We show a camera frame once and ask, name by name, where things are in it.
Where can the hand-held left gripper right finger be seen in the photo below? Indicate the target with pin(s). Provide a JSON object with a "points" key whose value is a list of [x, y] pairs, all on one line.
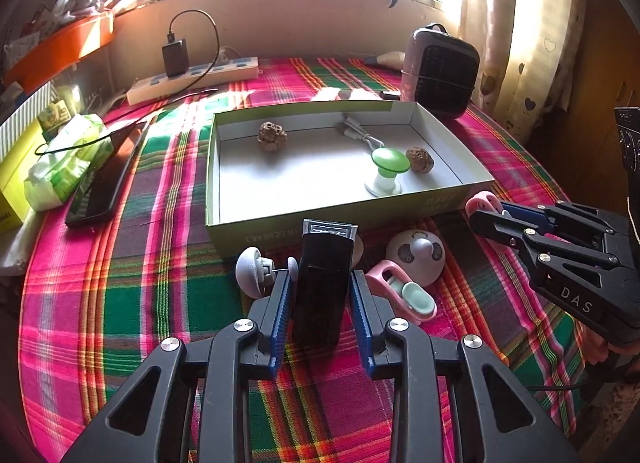
{"points": [[362, 323]]}

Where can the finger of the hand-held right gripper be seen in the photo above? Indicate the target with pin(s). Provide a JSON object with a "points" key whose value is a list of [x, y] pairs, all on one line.
{"points": [[500, 225], [525, 211]]}

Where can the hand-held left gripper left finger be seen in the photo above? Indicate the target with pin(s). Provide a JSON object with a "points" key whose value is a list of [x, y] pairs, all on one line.
{"points": [[280, 313]]}

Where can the pink clip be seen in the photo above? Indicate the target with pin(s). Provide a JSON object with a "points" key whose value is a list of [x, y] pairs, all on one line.
{"points": [[482, 202], [405, 293]]}

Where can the black rectangular device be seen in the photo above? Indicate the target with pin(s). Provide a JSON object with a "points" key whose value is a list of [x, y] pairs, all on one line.
{"points": [[320, 288]]}

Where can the white mushroom-shaped knob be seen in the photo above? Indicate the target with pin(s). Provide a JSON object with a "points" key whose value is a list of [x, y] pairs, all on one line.
{"points": [[252, 270]]}

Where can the white mouse-shaped gadget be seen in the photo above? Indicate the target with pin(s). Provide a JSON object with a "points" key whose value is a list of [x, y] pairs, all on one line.
{"points": [[417, 255]]}

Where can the brown walnut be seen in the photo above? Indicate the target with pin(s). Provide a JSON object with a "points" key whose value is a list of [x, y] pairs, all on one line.
{"points": [[270, 133], [417, 159]]}

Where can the green and white spool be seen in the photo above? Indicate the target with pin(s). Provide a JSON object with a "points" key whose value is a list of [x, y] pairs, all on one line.
{"points": [[385, 170]]}

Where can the green and white cardboard box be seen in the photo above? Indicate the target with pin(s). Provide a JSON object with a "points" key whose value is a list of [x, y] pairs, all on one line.
{"points": [[300, 168]]}

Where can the person's right hand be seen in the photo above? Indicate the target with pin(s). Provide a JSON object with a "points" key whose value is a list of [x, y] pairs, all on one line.
{"points": [[597, 350]]}

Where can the plaid tablecloth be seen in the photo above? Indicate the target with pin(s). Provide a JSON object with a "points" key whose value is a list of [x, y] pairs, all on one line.
{"points": [[150, 293]]}

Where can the grey portable heater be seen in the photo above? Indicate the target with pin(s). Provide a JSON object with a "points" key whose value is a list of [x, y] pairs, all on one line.
{"points": [[440, 73]]}

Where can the small dark case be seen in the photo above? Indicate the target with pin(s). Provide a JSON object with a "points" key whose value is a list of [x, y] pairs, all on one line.
{"points": [[390, 94]]}

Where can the heart print curtain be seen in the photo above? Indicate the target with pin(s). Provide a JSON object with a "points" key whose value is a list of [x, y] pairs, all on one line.
{"points": [[525, 28]]}

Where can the beige brush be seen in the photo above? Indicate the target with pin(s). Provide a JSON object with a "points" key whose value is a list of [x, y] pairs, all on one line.
{"points": [[387, 59]]}

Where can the black smartphone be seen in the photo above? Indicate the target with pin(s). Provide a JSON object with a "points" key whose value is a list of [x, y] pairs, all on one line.
{"points": [[105, 178]]}

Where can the white power strip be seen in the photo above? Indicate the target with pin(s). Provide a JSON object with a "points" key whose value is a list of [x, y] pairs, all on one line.
{"points": [[190, 78]]}

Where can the green tissue pack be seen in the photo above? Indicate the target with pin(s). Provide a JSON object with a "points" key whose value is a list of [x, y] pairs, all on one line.
{"points": [[65, 163]]}

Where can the white plug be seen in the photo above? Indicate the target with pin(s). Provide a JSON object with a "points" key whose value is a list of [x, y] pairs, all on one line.
{"points": [[227, 54]]}

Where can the black charger adapter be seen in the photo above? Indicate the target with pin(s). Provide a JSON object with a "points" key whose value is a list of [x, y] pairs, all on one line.
{"points": [[175, 57]]}

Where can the yellow-green box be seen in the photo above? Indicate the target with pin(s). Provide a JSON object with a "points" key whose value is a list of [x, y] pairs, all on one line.
{"points": [[12, 178]]}

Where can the small green carton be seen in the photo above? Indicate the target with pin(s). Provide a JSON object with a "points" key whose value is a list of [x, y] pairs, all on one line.
{"points": [[55, 114]]}

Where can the striped box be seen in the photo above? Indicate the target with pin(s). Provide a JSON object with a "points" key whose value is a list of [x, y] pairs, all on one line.
{"points": [[25, 110]]}

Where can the orange tray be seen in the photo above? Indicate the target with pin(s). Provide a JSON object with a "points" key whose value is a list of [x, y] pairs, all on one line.
{"points": [[60, 45]]}

